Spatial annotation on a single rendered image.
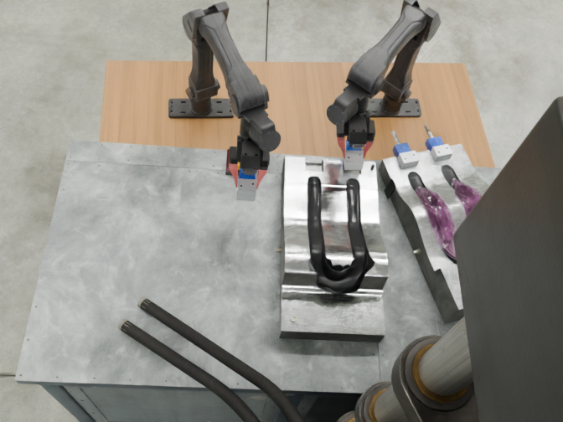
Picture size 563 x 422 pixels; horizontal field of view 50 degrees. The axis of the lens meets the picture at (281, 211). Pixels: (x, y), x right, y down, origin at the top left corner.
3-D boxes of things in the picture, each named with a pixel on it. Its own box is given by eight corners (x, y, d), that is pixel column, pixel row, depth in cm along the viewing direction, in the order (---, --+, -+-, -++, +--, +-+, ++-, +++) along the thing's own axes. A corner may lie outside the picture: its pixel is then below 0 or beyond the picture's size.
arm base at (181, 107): (235, 101, 179) (234, 83, 183) (166, 101, 177) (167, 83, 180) (234, 118, 186) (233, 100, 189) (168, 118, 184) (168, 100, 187)
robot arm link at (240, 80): (271, 95, 141) (219, -14, 145) (237, 107, 138) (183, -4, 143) (262, 116, 152) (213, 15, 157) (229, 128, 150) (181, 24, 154)
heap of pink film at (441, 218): (408, 189, 172) (415, 174, 165) (463, 177, 176) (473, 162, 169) (444, 270, 160) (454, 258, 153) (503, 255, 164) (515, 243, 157)
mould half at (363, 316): (281, 172, 178) (286, 146, 166) (369, 178, 179) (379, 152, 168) (278, 338, 153) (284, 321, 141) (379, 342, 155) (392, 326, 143)
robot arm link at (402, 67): (396, 105, 183) (427, 26, 154) (378, 94, 185) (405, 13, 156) (407, 94, 186) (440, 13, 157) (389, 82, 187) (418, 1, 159)
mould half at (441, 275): (378, 169, 181) (386, 148, 172) (455, 153, 187) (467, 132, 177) (444, 324, 159) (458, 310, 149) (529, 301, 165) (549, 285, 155)
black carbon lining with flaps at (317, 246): (305, 179, 169) (309, 160, 161) (361, 182, 170) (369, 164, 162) (305, 295, 152) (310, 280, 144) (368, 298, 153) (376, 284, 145)
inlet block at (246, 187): (238, 158, 166) (239, 147, 161) (256, 159, 166) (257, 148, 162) (236, 200, 160) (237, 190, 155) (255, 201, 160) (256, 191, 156)
